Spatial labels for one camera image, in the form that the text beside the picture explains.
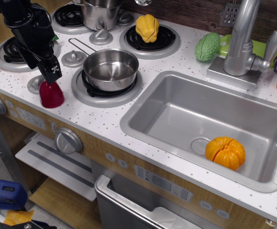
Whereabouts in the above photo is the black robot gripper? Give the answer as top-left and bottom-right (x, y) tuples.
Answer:
(5, 4), (62, 83)

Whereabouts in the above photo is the red toy sweet potato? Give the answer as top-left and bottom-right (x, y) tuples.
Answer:
(39, 81), (64, 108)

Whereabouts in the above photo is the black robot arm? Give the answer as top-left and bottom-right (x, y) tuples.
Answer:
(0, 0), (62, 84)

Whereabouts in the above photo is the grey stove knob front left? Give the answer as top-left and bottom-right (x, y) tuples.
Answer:
(27, 75), (44, 94)

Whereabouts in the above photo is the grey stove knob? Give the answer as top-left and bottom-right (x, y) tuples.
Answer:
(27, 75), (44, 94)
(117, 10), (134, 26)
(62, 50), (87, 68)
(89, 29), (113, 46)

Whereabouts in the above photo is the grey stove knob middle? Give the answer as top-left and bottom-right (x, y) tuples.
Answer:
(62, 50), (87, 68)

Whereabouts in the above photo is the front right stove burner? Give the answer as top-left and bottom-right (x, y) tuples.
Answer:
(71, 68), (143, 108)

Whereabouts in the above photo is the stove burner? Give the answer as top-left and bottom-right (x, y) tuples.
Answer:
(71, 68), (143, 108)
(51, 4), (92, 35)
(119, 23), (181, 60)
(0, 35), (61, 73)

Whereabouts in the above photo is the front left stove burner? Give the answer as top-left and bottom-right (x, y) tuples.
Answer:
(0, 35), (61, 73)

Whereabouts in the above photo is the back left stove burner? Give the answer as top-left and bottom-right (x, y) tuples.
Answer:
(51, 4), (92, 35)

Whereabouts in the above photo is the grey stove knob upper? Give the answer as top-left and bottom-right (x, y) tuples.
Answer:
(89, 29), (113, 46)

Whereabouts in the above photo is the grey stove knob back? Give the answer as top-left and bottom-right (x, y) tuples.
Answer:
(117, 10), (134, 26)

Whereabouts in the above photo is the back right stove burner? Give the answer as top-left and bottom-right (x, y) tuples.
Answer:
(119, 23), (181, 60)

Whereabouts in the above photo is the purple toy eggplant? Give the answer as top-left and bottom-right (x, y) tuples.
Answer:
(52, 34), (58, 41)

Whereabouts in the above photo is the small steel saucepan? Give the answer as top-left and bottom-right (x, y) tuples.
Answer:
(68, 38), (139, 93)

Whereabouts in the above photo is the large steel stock pot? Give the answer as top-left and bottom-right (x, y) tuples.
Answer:
(72, 0), (122, 31)

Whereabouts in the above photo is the grey oven dial right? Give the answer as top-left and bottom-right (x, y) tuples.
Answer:
(54, 127), (83, 155)

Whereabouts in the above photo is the white oven shelf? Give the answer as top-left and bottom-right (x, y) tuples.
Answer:
(15, 134), (96, 202)

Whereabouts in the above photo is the yellow toy bell pepper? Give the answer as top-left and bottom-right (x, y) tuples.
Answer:
(135, 14), (160, 43)

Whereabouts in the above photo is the hanging silver ladle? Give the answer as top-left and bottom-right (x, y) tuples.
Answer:
(135, 0), (153, 6)

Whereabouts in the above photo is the blue clamp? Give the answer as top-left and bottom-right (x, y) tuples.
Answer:
(0, 179), (28, 210)

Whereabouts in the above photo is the yellow cloth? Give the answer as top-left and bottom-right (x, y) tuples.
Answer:
(3, 210), (34, 226)

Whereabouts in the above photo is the green toy bumpy gourd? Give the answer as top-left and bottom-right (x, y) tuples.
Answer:
(195, 32), (221, 62)

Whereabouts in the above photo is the grey dishwasher door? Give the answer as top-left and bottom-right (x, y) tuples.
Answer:
(95, 175), (217, 229)

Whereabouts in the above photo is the silver toy grater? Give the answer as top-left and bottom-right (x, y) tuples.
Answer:
(220, 0), (240, 27)

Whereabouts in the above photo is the silver toy faucet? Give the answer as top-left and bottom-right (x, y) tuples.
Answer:
(206, 0), (277, 92)

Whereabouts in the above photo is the orange toy pumpkin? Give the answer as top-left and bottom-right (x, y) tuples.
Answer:
(205, 136), (246, 171)

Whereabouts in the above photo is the grey toy sink basin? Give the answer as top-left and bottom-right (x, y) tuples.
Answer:
(120, 71), (277, 193)

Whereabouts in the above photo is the lime green cutting board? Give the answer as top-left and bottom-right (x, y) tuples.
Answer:
(217, 34), (266, 57)

